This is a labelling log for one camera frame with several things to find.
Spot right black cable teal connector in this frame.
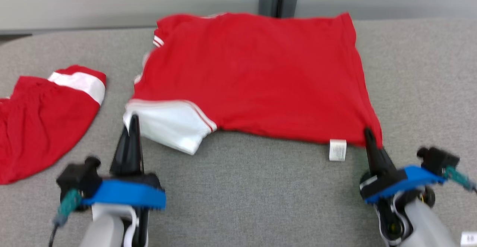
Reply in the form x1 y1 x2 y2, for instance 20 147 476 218
443 165 477 193

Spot left black cable teal connector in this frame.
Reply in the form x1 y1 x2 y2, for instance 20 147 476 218
48 189 82 247

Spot red shorts white stripe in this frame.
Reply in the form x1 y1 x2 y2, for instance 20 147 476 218
0 64 107 185

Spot red jersey shirt white sleeves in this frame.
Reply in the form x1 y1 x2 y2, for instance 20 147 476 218
123 12 383 162

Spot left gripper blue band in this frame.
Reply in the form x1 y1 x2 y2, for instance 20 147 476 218
82 115 166 210

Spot black cable teal connector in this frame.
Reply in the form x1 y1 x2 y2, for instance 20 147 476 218
443 165 477 193
48 189 82 247

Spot white right cable tag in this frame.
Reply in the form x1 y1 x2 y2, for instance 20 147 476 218
461 232 477 247

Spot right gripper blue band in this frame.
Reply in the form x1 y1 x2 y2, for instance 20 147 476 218
360 128 446 205

